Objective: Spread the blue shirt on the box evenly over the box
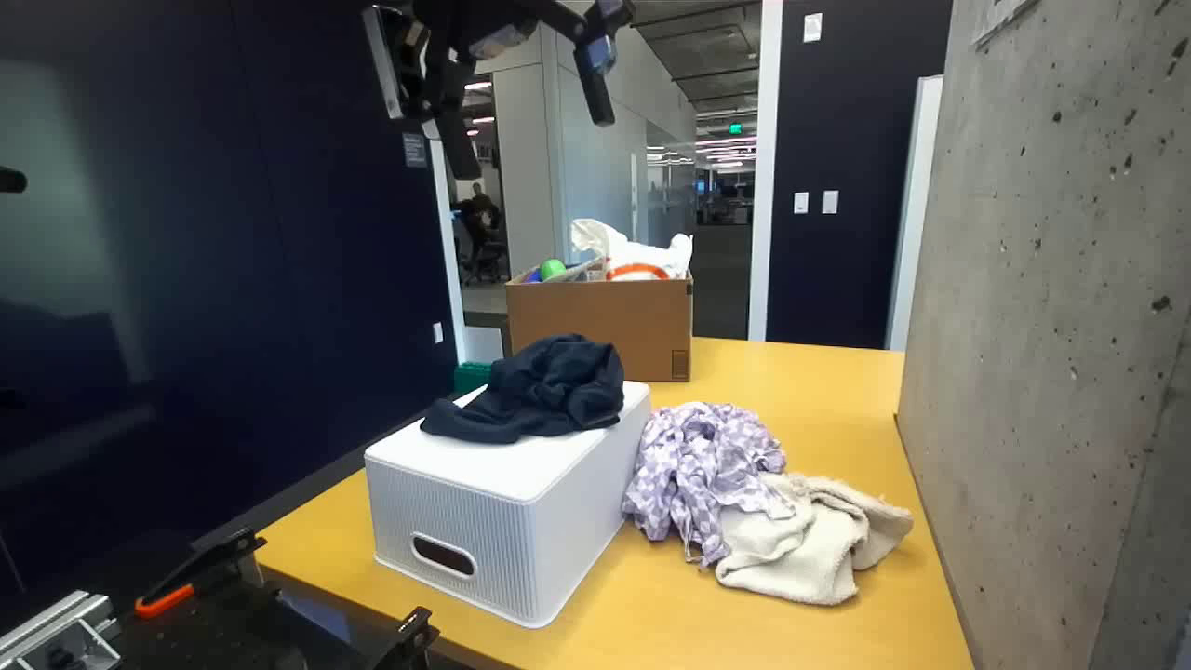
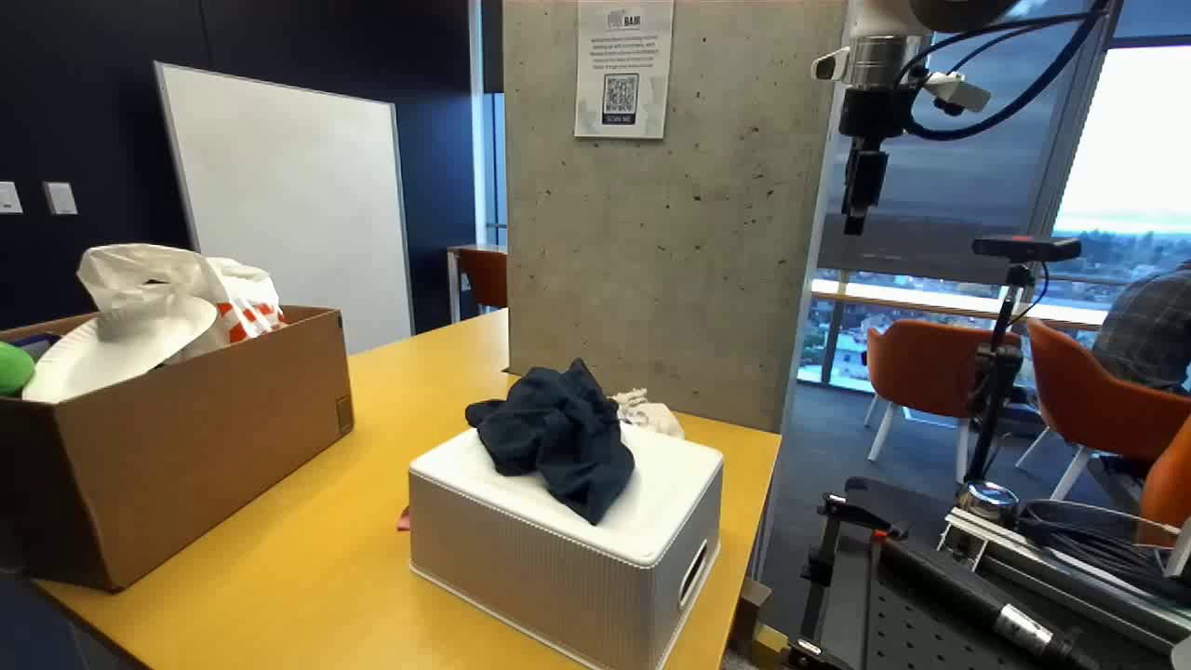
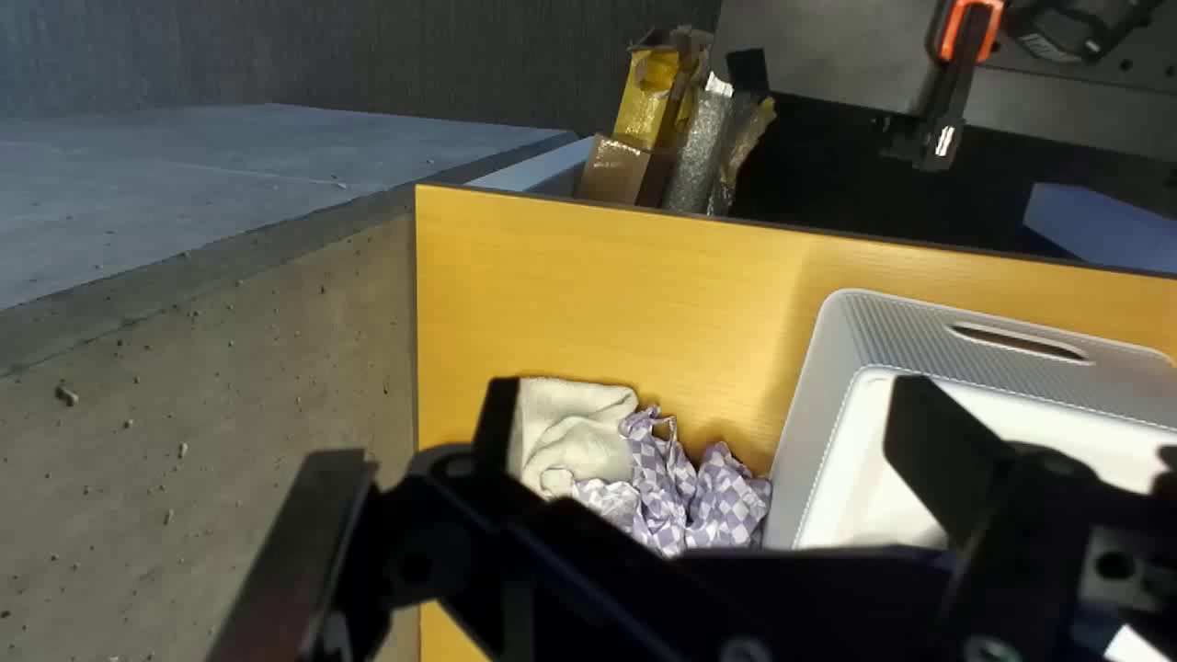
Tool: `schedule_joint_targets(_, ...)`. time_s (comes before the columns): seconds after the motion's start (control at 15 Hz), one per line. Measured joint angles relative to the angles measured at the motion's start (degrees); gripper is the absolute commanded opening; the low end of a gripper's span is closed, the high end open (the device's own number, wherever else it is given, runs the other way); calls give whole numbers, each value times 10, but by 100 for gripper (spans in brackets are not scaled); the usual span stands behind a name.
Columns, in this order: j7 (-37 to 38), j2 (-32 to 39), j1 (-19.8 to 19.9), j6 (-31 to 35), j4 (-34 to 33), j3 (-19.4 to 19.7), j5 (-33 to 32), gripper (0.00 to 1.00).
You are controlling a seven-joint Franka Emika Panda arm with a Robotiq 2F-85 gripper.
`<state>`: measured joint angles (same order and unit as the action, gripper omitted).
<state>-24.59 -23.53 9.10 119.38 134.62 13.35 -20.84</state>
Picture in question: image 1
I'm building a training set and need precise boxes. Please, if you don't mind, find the dark blue shirt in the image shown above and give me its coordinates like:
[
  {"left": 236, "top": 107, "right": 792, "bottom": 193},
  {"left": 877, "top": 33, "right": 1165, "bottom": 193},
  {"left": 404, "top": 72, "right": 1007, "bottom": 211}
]
[{"left": 422, "top": 334, "right": 624, "bottom": 446}]

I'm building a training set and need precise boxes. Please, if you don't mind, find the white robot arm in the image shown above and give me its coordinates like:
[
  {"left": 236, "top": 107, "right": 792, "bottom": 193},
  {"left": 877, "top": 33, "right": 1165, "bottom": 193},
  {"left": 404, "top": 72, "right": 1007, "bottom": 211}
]
[{"left": 362, "top": 0, "right": 638, "bottom": 180}]

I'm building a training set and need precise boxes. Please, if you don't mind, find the brown cardboard box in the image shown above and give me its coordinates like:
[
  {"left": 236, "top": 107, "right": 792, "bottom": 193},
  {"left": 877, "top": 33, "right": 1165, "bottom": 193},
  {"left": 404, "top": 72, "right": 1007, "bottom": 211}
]
[{"left": 506, "top": 280, "right": 691, "bottom": 383}]

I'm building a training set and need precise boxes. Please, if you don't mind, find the white plastic storage box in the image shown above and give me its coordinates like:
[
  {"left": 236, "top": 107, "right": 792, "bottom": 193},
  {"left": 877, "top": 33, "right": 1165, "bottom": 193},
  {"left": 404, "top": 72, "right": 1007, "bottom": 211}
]
[{"left": 365, "top": 383, "right": 651, "bottom": 629}]

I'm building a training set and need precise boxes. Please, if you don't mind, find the green ball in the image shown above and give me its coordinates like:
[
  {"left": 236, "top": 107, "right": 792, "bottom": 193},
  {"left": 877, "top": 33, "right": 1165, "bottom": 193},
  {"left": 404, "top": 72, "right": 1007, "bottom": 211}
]
[{"left": 541, "top": 262, "right": 565, "bottom": 283}]

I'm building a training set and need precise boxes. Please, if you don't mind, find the white plastic bag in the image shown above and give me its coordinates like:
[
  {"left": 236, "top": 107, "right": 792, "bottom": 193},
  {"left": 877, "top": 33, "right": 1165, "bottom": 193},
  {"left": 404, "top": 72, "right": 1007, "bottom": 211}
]
[{"left": 569, "top": 219, "right": 691, "bottom": 283}]

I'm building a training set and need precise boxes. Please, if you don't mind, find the purple white patterned cloth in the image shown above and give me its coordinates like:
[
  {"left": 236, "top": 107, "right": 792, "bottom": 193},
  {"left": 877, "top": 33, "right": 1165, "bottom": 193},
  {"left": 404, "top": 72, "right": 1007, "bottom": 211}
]
[{"left": 620, "top": 402, "right": 787, "bottom": 566}]

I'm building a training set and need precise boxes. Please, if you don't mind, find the cream beige cloth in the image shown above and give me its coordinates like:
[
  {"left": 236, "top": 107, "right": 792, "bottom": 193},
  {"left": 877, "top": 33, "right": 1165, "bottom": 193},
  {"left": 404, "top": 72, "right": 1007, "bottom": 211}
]
[{"left": 715, "top": 476, "right": 913, "bottom": 607}]

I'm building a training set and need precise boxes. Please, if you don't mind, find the white whiteboard panel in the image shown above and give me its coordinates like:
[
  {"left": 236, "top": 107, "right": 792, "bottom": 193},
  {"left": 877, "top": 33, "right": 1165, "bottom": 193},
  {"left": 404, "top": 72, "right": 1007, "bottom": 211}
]
[{"left": 885, "top": 73, "right": 945, "bottom": 351}]

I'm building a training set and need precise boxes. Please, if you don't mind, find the orange ring in box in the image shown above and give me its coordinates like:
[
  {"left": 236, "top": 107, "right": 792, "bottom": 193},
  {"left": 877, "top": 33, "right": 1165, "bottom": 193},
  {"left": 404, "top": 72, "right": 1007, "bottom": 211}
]
[{"left": 607, "top": 262, "right": 671, "bottom": 288}]

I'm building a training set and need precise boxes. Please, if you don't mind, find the orange handled clamp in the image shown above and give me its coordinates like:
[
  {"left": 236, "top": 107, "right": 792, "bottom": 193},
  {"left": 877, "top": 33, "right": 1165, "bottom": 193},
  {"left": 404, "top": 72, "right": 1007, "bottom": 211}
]
[{"left": 133, "top": 536, "right": 261, "bottom": 621}]

